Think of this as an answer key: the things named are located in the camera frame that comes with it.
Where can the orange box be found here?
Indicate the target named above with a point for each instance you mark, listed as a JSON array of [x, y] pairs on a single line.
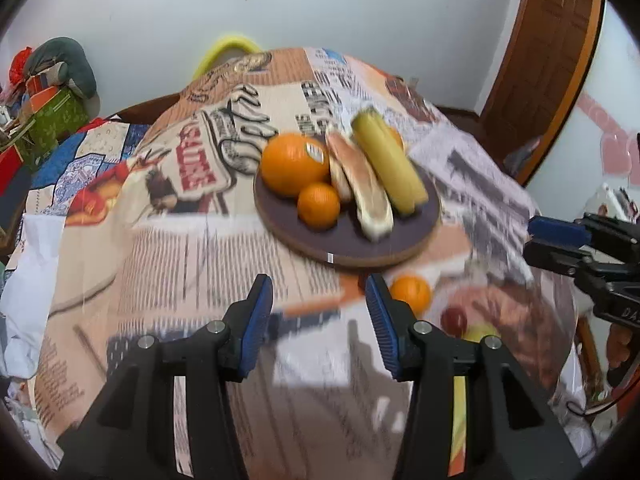
[[42, 99]]

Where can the large plain orange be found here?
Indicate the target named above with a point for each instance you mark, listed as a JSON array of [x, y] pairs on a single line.
[[397, 139]]

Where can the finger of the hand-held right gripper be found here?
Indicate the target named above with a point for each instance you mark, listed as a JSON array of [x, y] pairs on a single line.
[[555, 257], [557, 230]]

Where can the white heart print wardrobe door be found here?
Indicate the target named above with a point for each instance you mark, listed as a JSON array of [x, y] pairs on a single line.
[[600, 110]]

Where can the large orange with sticker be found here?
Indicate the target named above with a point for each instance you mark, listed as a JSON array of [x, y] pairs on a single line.
[[290, 162]]

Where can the dark purple plate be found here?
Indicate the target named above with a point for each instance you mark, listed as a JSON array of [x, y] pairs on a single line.
[[320, 240]]

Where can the person's right hand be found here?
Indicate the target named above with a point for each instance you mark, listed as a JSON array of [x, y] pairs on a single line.
[[621, 347]]

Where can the red box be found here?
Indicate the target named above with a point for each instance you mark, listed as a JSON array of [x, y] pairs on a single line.
[[10, 170]]

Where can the red plastic bag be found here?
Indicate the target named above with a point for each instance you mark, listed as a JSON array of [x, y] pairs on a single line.
[[20, 62]]

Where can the red jujube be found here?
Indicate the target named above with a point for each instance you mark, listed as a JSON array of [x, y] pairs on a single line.
[[454, 321]]

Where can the blue patchwork quilt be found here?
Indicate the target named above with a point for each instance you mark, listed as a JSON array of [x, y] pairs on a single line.
[[75, 160]]

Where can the brown wooden door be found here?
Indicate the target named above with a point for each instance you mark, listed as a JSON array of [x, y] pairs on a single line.
[[540, 60]]

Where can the small tangerine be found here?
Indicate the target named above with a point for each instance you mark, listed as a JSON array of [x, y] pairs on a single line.
[[319, 205], [411, 294]]

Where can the large corn piece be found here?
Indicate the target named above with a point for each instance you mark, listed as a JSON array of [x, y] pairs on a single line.
[[390, 165]]

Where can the dark wooden bed frame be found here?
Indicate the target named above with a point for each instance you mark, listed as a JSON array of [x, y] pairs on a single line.
[[145, 107]]

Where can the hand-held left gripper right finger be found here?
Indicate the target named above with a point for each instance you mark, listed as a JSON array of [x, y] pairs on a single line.
[[382, 325]]

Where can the white cloth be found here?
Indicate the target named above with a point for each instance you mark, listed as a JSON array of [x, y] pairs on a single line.
[[25, 285]]

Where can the newspaper print blanket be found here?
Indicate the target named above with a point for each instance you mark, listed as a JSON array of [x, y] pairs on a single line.
[[200, 260]]

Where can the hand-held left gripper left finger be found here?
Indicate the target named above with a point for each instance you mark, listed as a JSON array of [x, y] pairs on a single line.
[[255, 325]]

